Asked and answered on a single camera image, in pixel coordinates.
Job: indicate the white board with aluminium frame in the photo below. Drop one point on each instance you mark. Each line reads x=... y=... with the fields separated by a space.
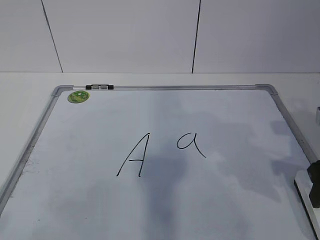
x=160 y=163

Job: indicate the white whiteboard eraser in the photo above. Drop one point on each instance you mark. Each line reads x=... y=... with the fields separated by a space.
x=304 y=186

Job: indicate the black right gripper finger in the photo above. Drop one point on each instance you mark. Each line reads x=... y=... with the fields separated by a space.
x=314 y=174

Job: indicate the black hanging clip on frame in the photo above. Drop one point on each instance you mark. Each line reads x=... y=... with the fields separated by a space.
x=99 y=87

